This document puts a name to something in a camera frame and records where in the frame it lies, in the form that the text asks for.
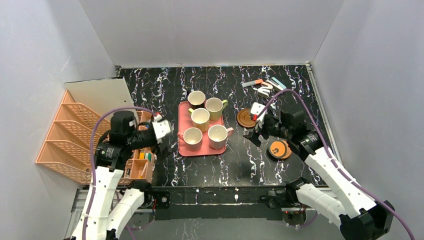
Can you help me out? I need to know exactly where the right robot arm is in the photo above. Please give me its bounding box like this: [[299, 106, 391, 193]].
[[245, 108, 394, 240]]

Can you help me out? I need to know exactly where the orange desk organiser box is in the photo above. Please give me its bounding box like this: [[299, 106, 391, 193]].
[[125, 110, 157, 185]]

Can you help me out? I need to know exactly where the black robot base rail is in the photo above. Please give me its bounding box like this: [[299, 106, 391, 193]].
[[71, 185, 332, 233]]

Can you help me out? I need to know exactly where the black mug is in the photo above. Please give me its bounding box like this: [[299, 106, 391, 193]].
[[187, 90, 206, 110]]

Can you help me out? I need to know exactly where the white board sheet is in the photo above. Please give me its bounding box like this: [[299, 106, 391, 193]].
[[57, 77, 134, 129]]

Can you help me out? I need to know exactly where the green mug far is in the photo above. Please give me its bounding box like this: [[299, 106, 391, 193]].
[[205, 97, 228, 121]]

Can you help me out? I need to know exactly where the yellow-green mug centre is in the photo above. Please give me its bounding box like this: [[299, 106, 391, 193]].
[[188, 108, 210, 133]]

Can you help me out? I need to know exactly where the orange file rack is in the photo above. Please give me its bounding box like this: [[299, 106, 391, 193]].
[[35, 91, 101, 185]]

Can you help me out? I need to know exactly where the pink serving tray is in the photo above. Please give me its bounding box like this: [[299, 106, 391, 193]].
[[178, 101, 227, 157]]

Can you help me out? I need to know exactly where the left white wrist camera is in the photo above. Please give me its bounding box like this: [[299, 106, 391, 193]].
[[152, 119, 173, 141]]

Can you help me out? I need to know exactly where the pink mug near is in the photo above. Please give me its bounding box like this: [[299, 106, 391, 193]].
[[177, 127, 203, 152]]

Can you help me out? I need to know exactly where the orange white marker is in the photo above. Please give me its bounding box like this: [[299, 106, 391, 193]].
[[241, 78, 263, 88]]

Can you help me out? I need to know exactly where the pink mug large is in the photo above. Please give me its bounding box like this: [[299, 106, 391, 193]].
[[207, 124, 234, 150]]

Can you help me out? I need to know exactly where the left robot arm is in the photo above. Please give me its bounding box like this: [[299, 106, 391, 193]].
[[69, 106, 173, 240]]

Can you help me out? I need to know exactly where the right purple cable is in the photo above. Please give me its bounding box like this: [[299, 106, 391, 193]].
[[256, 88, 417, 240]]

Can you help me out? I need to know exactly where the brown grooved wooden coaster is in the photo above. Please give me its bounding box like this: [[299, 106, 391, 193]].
[[236, 108, 256, 129]]

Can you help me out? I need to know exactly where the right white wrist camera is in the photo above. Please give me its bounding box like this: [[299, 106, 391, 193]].
[[249, 102, 265, 123]]

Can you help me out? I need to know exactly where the purple cable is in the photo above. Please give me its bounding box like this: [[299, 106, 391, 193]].
[[80, 106, 160, 240], [256, 88, 417, 240]]

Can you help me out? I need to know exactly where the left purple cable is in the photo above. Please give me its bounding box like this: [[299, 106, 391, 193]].
[[80, 106, 160, 240]]

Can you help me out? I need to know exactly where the orange black round coaster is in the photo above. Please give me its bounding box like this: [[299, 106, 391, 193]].
[[267, 140, 293, 161]]

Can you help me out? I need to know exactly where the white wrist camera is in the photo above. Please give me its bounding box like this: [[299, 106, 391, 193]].
[[152, 119, 173, 141], [249, 102, 265, 123]]

